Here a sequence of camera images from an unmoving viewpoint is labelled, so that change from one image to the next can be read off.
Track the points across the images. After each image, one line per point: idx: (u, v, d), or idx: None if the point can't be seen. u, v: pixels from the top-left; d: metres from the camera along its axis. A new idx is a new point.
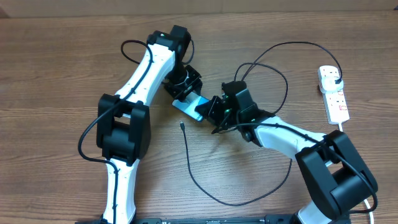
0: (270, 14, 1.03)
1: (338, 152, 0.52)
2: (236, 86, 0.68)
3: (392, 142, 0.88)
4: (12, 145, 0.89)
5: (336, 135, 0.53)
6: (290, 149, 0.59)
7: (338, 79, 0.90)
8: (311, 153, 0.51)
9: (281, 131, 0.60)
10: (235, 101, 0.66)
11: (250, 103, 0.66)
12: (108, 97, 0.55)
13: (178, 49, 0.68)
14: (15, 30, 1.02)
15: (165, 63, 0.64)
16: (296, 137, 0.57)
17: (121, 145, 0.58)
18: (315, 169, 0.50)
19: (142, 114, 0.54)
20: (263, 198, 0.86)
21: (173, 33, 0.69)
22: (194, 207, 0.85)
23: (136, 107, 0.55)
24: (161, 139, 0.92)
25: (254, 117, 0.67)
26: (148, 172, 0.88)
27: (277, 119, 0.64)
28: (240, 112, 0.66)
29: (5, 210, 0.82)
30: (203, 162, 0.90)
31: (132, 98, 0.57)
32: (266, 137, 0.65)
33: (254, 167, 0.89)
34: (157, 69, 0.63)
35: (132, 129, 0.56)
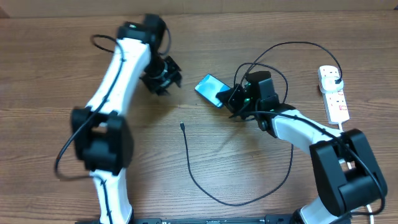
0: (270, 14, 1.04)
1: (353, 149, 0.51)
2: (260, 74, 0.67)
3: (393, 142, 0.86)
4: (11, 145, 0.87)
5: (354, 133, 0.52)
6: (305, 141, 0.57)
7: (338, 79, 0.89)
8: (324, 145, 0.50)
9: (298, 122, 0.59)
10: (257, 89, 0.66)
11: (270, 94, 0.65)
12: (79, 111, 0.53)
13: (152, 39, 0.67)
14: (17, 30, 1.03)
15: (138, 60, 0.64)
16: (313, 130, 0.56)
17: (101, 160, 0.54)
18: (328, 162, 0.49)
19: (118, 124, 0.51)
20: (263, 198, 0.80)
21: (145, 24, 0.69)
22: (194, 207, 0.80)
23: (111, 118, 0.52)
24: (160, 139, 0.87)
25: (272, 108, 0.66)
26: (147, 171, 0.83)
27: (295, 111, 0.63)
28: (260, 101, 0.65)
29: (4, 210, 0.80)
30: (203, 160, 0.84)
31: (107, 106, 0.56)
32: (282, 128, 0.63)
33: (256, 166, 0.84)
34: (130, 68, 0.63)
35: (109, 140, 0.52)
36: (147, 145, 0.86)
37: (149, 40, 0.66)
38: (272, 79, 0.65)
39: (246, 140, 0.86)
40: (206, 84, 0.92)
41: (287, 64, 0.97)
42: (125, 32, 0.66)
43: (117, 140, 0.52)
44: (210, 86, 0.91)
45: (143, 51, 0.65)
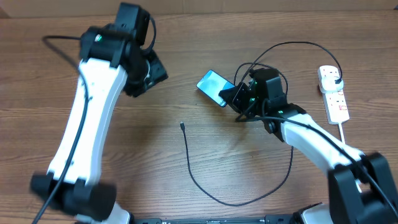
0: (270, 14, 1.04)
1: (373, 175, 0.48)
2: (268, 72, 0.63)
3: (393, 142, 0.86)
4: (11, 145, 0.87)
5: (375, 157, 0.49)
6: (319, 158, 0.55)
7: (338, 79, 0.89)
8: (343, 172, 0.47)
9: (311, 134, 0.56)
10: (264, 87, 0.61)
11: (278, 94, 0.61)
12: (40, 180, 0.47)
13: (125, 50, 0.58)
14: (16, 30, 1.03)
15: (107, 93, 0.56)
16: (331, 149, 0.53)
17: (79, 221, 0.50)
18: (346, 189, 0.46)
19: (86, 196, 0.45)
20: (263, 198, 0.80)
21: (115, 32, 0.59)
22: (194, 207, 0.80)
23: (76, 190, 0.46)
24: (161, 139, 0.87)
25: (281, 109, 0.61)
26: (147, 171, 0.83)
27: (306, 117, 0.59)
28: (267, 101, 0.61)
29: (4, 210, 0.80)
30: (204, 160, 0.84)
31: (71, 167, 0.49)
32: (292, 136, 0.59)
33: (256, 166, 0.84)
34: (99, 107, 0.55)
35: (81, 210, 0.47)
36: (147, 145, 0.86)
37: (122, 52, 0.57)
38: (280, 78, 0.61)
39: (246, 141, 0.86)
40: (208, 82, 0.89)
41: (287, 64, 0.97)
42: (93, 46, 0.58)
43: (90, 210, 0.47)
44: (212, 83, 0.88)
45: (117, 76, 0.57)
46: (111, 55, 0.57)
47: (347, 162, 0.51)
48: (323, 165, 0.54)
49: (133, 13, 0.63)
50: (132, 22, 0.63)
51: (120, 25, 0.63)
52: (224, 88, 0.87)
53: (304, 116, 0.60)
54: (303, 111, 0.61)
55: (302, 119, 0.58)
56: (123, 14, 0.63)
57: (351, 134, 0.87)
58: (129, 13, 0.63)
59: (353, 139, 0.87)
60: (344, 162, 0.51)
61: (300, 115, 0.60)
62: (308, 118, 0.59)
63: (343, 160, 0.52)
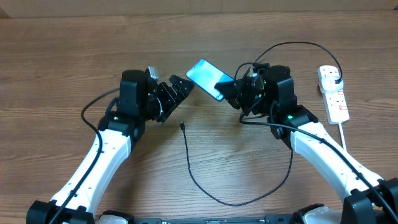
0: (270, 14, 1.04)
1: (390, 201, 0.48)
2: (278, 73, 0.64)
3: (393, 142, 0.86)
4: (11, 145, 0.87)
5: (393, 183, 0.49)
6: (333, 178, 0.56)
7: (338, 79, 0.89)
8: (361, 199, 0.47)
9: (324, 150, 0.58)
10: (275, 89, 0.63)
11: (288, 97, 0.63)
12: (40, 206, 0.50)
13: (134, 133, 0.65)
14: (17, 30, 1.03)
15: (116, 154, 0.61)
16: (346, 170, 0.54)
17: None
18: (362, 216, 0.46)
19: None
20: (263, 198, 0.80)
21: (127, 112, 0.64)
22: (194, 207, 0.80)
23: (75, 217, 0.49)
24: (161, 139, 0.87)
25: (290, 114, 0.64)
26: (147, 171, 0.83)
27: (319, 130, 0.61)
28: (277, 104, 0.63)
29: (4, 210, 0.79)
30: (204, 160, 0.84)
31: (72, 203, 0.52)
32: (305, 147, 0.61)
33: (254, 167, 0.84)
34: (108, 160, 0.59)
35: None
36: (149, 145, 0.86)
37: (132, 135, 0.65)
38: (292, 79, 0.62)
39: (247, 142, 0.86)
40: (201, 72, 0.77)
41: (287, 64, 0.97)
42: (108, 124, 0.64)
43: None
44: (205, 73, 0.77)
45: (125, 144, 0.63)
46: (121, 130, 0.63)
47: (365, 188, 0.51)
48: (334, 183, 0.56)
49: (132, 90, 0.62)
50: (133, 99, 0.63)
51: (124, 101, 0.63)
52: (221, 79, 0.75)
53: (315, 124, 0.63)
54: (314, 119, 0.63)
55: (313, 130, 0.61)
56: (123, 92, 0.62)
57: (351, 134, 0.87)
58: (129, 91, 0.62)
59: (353, 138, 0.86)
60: (363, 188, 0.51)
61: (311, 124, 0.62)
62: (321, 130, 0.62)
63: (360, 185, 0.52)
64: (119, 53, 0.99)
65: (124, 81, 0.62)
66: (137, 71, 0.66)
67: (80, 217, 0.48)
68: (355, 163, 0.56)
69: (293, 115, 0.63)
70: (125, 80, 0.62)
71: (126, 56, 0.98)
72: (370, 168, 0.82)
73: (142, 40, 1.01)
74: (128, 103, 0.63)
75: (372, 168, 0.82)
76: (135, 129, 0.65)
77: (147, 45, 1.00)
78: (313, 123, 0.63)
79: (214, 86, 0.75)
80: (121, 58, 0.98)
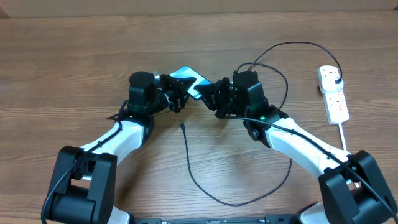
0: (270, 14, 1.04)
1: (363, 174, 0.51)
2: (247, 78, 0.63)
3: (393, 142, 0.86)
4: (11, 145, 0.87)
5: (361, 156, 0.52)
6: (309, 163, 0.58)
7: (339, 79, 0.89)
8: (334, 176, 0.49)
9: (297, 140, 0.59)
10: (245, 94, 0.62)
11: (260, 99, 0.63)
12: (68, 150, 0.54)
13: (145, 131, 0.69)
14: (16, 30, 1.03)
15: (132, 134, 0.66)
16: (318, 154, 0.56)
17: (77, 214, 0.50)
18: (339, 192, 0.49)
19: (107, 163, 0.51)
20: (263, 198, 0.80)
21: (136, 109, 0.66)
22: (194, 207, 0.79)
23: (100, 158, 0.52)
24: (161, 139, 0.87)
25: (262, 116, 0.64)
26: (147, 171, 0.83)
27: (290, 122, 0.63)
28: (249, 109, 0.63)
29: (4, 210, 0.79)
30: (203, 160, 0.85)
31: (97, 151, 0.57)
32: (279, 141, 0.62)
33: (254, 167, 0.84)
34: (125, 135, 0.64)
35: (94, 184, 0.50)
36: (148, 145, 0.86)
37: (143, 132, 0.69)
38: (260, 84, 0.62)
39: (246, 142, 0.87)
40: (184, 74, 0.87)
41: (287, 64, 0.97)
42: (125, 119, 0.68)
43: (102, 186, 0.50)
44: (187, 76, 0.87)
45: (138, 131, 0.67)
46: (136, 122, 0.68)
47: (336, 165, 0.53)
48: (313, 171, 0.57)
49: (140, 96, 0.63)
50: (142, 103, 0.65)
51: (132, 102, 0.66)
52: (201, 83, 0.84)
53: (285, 119, 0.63)
54: (285, 114, 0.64)
55: (284, 125, 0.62)
56: (131, 97, 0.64)
57: (351, 134, 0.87)
58: (136, 95, 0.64)
59: (353, 139, 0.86)
60: (334, 166, 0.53)
61: (283, 120, 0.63)
62: (291, 123, 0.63)
63: (332, 164, 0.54)
64: (119, 53, 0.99)
65: (131, 86, 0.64)
66: (142, 73, 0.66)
67: (105, 158, 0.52)
68: (324, 145, 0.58)
69: (265, 116, 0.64)
70: (134, 86, 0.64)
71: (126, 56, 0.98)
72: None
73: (142, 40, 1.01)
74: (137, 106, 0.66)
75: None
76: (146, 128, 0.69)
77: (147, 45, 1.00)
78: (283, 119, 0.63)
79: (194, 87, 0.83)
80: (121, 58, 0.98)
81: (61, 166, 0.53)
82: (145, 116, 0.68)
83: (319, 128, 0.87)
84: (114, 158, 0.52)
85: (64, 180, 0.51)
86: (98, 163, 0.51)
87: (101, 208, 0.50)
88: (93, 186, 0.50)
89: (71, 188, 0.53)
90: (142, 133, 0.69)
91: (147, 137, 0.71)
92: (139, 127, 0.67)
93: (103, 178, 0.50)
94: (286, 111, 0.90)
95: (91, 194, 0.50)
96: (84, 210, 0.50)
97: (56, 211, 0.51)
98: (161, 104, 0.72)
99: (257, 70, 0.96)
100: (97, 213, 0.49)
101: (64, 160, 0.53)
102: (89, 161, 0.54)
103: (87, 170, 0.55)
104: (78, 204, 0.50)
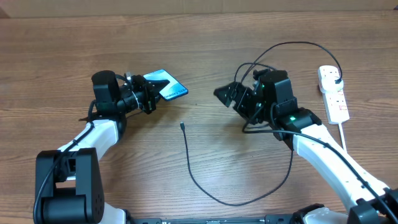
0: (270, 14, 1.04)
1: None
2: (274, 76, 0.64)
3: (393, 142, 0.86)
4: (11, 145, 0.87)
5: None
6: (339, 187, 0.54)
7: (338, 78, 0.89)
8: (367, 210, 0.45)
9: (329, 155, 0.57)
10: (273, 91, 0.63)
11: (288, 98, 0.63)
12: (45, 155, 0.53)
13: (118, 127, 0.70)
14: (16, 30, 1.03)
15: (105, 129, 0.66)
16: (350, 178, 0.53)
17: (69, 213, 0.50)
18: None
19: (88, 157, 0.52)
20: (263, 198, 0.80)
21: (104, 107, 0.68)
22: (194, 207, 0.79)
23: (79, 154, 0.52)
24: (161, 139, 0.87)
25: (292, 116, 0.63)
26: (147, 171, 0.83)
27: (323, 134, 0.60)
28: (276, 106, 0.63)
29: (4, 210, 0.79)
30: (204, 160, 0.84)
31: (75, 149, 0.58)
32: (308, 150, 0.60)
33: (254, 167, 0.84)
34: (100, 130, 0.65)
35: (79, 180, 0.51)
36: (147, 145, 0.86)
37: (117, 127, 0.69)
38: (288, 80, 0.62)
39: (247, 142, 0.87)
40: (158, 77, 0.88)
41: (287, 64, 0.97)
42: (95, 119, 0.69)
43: (89, 180, 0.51)
44: (161, 78, 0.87)
45: (111, 127, 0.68)
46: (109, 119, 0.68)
47: (371, 197, 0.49)
48: (340, 193, 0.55)
49: (105, 91, 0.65)
50: (108, 99, 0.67)
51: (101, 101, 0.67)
52: (173, 86, 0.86)
53: (318, 127, 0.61)
54: (318, 121, 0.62)
55: (313, 132, 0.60)
56: (97, 95, 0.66)
57: (351, 134, 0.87)
58: (101, 92, 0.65)
59: (353, 139, 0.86)
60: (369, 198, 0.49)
61: (315, 127, 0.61)
62: (324, 134, 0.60)
63: (366, 195, 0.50)
64: (119, 53, 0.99)
65: (95, 84, 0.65)
66: (105, 73, 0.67)
67: (83, 153, 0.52)
68: (359, 170, 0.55)
69: (295, 116, 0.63)
70: (96, 84, 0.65)
71: (126, 56, 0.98)
72: (369, 168, 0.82)
73: (142, 40, 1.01)
74: (105, 103, 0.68)
75: (372, 168, 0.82)
76: (119, 123, 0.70)
77: (147, 45, 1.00)
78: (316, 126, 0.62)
79: (166, 89, 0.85)
80: (121, 58, 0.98)
81: (41, 172, 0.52)
82: (115, 112, 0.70)
83: None
84: (92, 150, 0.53)
85: (50, 183, 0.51)
86: (78, 159, 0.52)
87: (92, 199, 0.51)
88: (79, 182, 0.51)
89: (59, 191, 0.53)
90: (115, 127, 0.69)
91: (122, 132, 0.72)
92: (112, 122, 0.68)
93: (87, 172, 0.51)
94: None
95: (79, 190, 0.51)
96: (75, 208, 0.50)
97: (48, 216, 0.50)
98: (130, 104, 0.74)
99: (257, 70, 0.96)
100: (90, 205, 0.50)
101: (44, 166, 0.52)
102: (69, 160, 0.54)
103: (69, 171, 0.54)
104: (68, 203, 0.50)
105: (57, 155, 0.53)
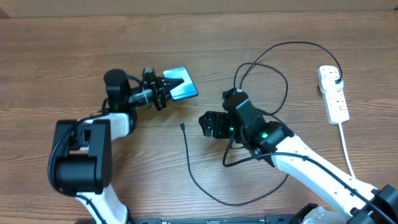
0: (270, 14, 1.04)
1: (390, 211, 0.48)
2: (236, 98, 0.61)
3: (393, 142, 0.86)
4: (11, 145, 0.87)
5: (387, 192, 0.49)
6: (328, 198, 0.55)
7: (338, 79, 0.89)
8: (361, 219, 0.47)
9: (311, 168, 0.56)
10: (237, 115, 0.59)
11: (254, 116, 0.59)
12: (63, 122, 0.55)
13: (130, 124, 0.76)
14: (16, 30, 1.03)
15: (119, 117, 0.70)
16: (337, 188, 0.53)
17: (81, 175, 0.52)
18: None
19: (103, 126, 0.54)
20: (263, 198, 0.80)
21: (117, 104, 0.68)
22: (194, 207, 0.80)
23: (94, 122, 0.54)
24: (161, 139, 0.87)
25: (263, 132, 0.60)
26: (147, 171, 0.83)
27: (300, 144, 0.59)
28: (245, 127, 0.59)
29: (4, 210, 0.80)
30: (203, 160, 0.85)
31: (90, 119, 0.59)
32: (288, 167, 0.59)
33: (253, 167, 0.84)
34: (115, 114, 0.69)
35: (92, 145, 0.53)
36: (147, 144, 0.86)
37: (128, 122, 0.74)
38: (249, 99, 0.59)
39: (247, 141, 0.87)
40: (177, 74, 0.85)
41: (287, 64, 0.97)
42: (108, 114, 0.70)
43: (102, 147, 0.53)
44: (179, 77, 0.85)
45: (123, 119, 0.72)
46: (122, 114, 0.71)
47: (362, 203, 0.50)
48: (331, 203, 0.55)
49: (117, 93, 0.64)
50: (120, 99, 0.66)
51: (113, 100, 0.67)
52: (185, 87, 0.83)
53: (291, 138, 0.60)
54: (289, 132, 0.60)
55: (289, 144, 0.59)
56: (109, 96, 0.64)
57: (351, 134, 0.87)
58: (113, 92, 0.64)
59: (352, 139, 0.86)
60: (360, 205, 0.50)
61: (288, 139, 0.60)
62: (301, 144, 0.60)
63: (356, 202, 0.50)
64: (119, 53, 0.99)
65: (107, 86, 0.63)
66: (116, 71, 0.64)
67: (99, 122, 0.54)
68: (344, 177, 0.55)
69: (266, 132, 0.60)
70: (109, 85, 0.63)
71: (126, 56, 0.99)
72: (369, 168, 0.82)
73: (142, 40, 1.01)
74: (117, 102, 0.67)
75: (372, 168, 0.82)
76: (130, 120, 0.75)
77: (147, 45, 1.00)
78: (289, 138, 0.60)
79: (178, 89, 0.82)
80: (121, 58, 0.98)
81: (56, 135, 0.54)
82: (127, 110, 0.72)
83: (319, 128, 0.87)
84: (107, 121, 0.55)
85: (62, 145, 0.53)
86: (94, 127, 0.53)
87: (102, 165, 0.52)
88: (93, 146, 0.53)
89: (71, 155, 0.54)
90: (127, 121, 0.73)
91: (132, 127, 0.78)
92: (124, 115, 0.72)
93: (100, 139, 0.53)
94: (287, 112, 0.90)
95: (92, 153, 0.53)
96: (86, 171, 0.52)
97: (61, 177, 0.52)
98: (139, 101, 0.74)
99: (257, 70, 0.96)
100: (100, 170, 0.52)
101: (61, 129, 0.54)
102: (84, 130, 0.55)
103: (84, 141, 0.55)
104: (81, 167, 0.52)
105: (74, 122, 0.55)
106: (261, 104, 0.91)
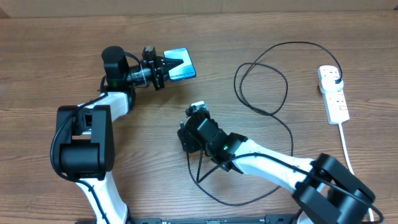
0: (270, 14, 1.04)
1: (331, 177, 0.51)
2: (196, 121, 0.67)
3: (393, 142, 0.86)
4: (11, 145, 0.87)
5: (323, 160, 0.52)
6: (282, 182, 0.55)
7: (339, 79, 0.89)
8: (306, 190, 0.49)
9: (263, 161, 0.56)
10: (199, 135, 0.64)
11: (215, 132, 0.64)
12: (64, 109, 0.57)
13: (129, 101, 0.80)
14: (16, 30, 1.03)
15: (118, 98, 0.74)
16: (283, 169, 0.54)
17: (85, 160, 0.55)
18: (317, 206, 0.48)
19: (104, 112, 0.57)
20: (263, 198, 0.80)
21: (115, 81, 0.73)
22: (194, 207, 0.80)
23: (95, 109, 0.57)
24: (161, 139, 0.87)
25: (226, 145, 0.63)
26: (147, 171, 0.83)
27: (251, 144, 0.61)
28: (209, 144, 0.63)
29: (4, 210, 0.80)
30: (203, 160, 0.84)
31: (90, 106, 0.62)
32: (246, 167, 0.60)
33: None
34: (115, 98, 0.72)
35: (95, 131, 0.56)
36: (148, 145, 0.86)
37: (127, 99, 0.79)
38: (207, 119, 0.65)
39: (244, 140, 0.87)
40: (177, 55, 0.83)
41: (287, 64, 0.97)
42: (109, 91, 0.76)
43: (103, 133, 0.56)
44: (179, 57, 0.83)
45: (122, 98, 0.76)
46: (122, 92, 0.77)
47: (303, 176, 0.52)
48: (285, 187, 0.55)
49: (115, 68, 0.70)
50: (118, 75, 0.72)
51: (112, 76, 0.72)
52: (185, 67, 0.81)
53: (247, 142, 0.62)
54: (244, 137, 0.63)
55: (245, 149, 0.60)
56: (108, 71, 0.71)
57: (351, 134, 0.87)
58: (112, 68, 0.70)
59: (352, 139, 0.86)
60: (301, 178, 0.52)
61: (244, 144, 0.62)
62: (254, 144, 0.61)
63: (300, 177, 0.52)
64: None
65: (106, 63, 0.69)
66: (115, 50, 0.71)
67: (99, 108, 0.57)
68: (288, 158, 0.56)
69: (227, 144, 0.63)
70: (107, 62, 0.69)
71: None
72: (369, 168, 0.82)
73: (142, 40, 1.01)
74: (116, 78, 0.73)
75: (372, 168, 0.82)
76: (129, 98, 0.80)
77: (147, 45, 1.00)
78: (244, 143, 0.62)
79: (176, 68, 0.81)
80: None
81: (59, 122, 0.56)
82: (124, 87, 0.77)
83: (319, 128, 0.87)
84: (107, 107, 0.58)
85: (65, 131, 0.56)
86: (94, 113, 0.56)
87: (105, 149, 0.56)
88: (96, 132, 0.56)
89: (74, 141, 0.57)
90: (126, 99, 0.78)
91: (131, 106, 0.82)
92: (123, 94, 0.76)
93: (102, 125, 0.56)
94: (287, 112, 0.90)
95: (94, 139, 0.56)
96: (89, 155, 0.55)
97: (66, 162, 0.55)
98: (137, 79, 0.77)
99: (257, 70, 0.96)
100: (103, 154, 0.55)
101: (63, 116, 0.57)
102: (85, 116, 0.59)
103: (85, 126, 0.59)
104: (84, 152, 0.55)
105: (74, 109, 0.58)
106: (261, 104, 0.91)
